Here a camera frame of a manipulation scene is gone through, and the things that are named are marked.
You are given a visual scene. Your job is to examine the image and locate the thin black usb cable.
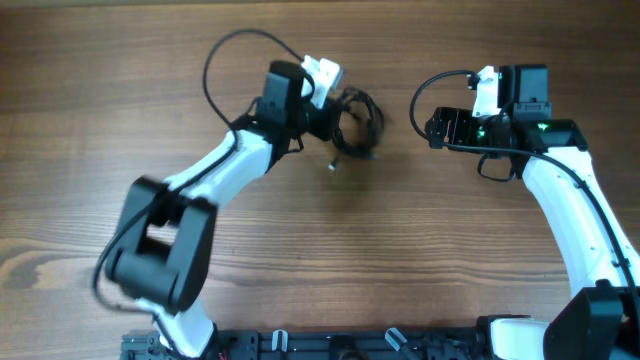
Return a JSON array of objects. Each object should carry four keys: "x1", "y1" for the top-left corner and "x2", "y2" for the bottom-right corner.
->
[{"x1": 327, "y1": 86, "x2": 386, "y2": 172}]

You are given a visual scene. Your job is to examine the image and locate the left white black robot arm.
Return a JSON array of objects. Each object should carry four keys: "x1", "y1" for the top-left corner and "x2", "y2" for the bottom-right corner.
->
[{"x1": 103, "y1": 56, "x2": 343, "y2": 359}]

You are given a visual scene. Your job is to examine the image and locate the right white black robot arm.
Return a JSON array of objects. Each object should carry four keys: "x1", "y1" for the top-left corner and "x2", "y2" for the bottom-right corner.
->
[{"x1": 415, "y1": 65, "x2": 639, "y2": 359}]

